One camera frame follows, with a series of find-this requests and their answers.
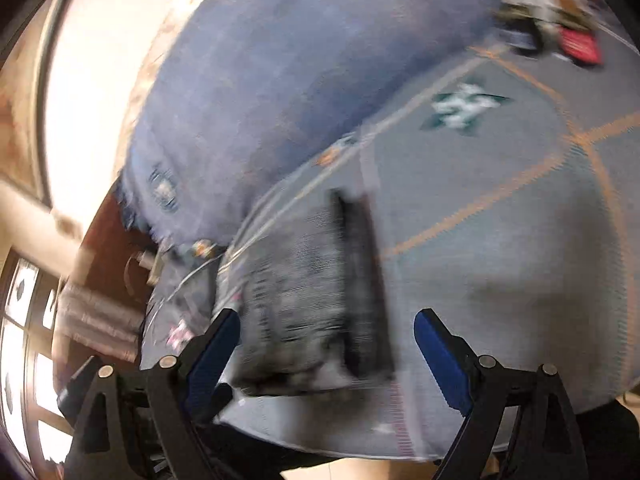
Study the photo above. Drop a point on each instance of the grey denim pants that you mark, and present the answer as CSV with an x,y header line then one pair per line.
x,y
300,310

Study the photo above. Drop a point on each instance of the white power strip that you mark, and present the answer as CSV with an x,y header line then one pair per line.
x,y
147,260

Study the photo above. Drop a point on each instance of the black jar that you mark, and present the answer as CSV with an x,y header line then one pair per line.
x,y
525,40

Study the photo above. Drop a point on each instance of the red jar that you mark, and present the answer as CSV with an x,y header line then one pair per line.
x,y
580,46

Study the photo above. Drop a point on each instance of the wooden framed window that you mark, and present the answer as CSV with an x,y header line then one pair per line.
x,y
20,340

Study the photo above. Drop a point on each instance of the brown wooden headboard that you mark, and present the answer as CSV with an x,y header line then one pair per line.
x,y
105,255

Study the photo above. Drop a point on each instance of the blue plaid pillow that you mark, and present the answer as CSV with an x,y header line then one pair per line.
x,y
280,85

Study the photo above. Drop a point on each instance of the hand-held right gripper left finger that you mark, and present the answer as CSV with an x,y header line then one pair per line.
x,y
210,360

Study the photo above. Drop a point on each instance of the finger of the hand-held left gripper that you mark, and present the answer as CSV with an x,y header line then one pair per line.
x,y
223,400
75,385

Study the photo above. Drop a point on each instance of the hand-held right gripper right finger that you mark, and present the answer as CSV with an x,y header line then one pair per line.
x,y
442,365

